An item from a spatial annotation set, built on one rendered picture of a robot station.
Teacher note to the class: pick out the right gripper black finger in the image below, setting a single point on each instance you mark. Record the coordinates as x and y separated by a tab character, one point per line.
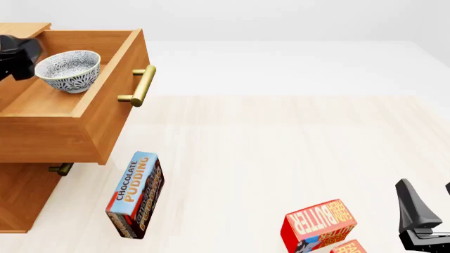
415	208
448	188

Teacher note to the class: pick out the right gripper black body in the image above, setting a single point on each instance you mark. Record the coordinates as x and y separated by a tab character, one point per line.
427	239

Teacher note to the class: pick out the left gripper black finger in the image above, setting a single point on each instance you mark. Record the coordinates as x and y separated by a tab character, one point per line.
29	59

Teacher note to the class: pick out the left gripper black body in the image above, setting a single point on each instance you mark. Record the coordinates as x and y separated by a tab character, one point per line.
8	56

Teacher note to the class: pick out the patterned black and white bowl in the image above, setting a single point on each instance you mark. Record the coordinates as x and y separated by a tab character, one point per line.
72	75

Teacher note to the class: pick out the open wooden drawer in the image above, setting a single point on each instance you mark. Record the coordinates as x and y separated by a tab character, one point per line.
52	137

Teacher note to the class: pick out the wooden cabinet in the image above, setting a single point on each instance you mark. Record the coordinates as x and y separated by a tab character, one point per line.
24	197

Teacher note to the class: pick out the red butter box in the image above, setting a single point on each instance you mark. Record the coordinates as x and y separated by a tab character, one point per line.
318	224
349	247

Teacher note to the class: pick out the chocolate pudding box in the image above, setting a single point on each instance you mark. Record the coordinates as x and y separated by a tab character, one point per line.
135	192

